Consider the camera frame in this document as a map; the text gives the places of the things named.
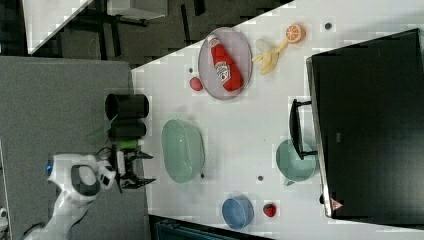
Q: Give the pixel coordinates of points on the black toaster oven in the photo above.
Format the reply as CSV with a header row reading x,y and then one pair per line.
x,y
368,116

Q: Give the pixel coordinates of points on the green mug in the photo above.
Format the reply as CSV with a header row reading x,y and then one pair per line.
x,y
293,168

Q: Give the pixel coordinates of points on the red ketchup bottle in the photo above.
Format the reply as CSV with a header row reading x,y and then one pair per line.
x,y
227,71

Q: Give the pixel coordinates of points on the peeled banana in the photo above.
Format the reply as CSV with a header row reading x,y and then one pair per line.
x,y
268,56

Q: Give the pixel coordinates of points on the red strawberry near plate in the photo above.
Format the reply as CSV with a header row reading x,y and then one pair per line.
x,y
196,84

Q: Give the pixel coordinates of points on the blue bowl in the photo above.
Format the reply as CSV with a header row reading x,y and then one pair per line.
x,y
237,212

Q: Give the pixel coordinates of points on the red strawberry near bowl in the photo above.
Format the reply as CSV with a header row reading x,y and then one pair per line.
x,y
269,210

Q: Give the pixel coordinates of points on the black cylinder large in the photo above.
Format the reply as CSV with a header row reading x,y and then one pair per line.
x,y
126,106

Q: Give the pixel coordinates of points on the black cylinder small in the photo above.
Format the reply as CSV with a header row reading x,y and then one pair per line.
x,y
127,129

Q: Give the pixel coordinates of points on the orange half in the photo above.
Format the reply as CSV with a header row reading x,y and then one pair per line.
x,y
295,33

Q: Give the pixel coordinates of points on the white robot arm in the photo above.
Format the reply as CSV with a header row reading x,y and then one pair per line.
x,y
80,178

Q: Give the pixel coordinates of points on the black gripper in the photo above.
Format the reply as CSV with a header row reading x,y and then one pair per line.
x,y
133,170

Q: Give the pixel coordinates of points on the grey round plate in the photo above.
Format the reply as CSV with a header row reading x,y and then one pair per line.
x,y
238,48

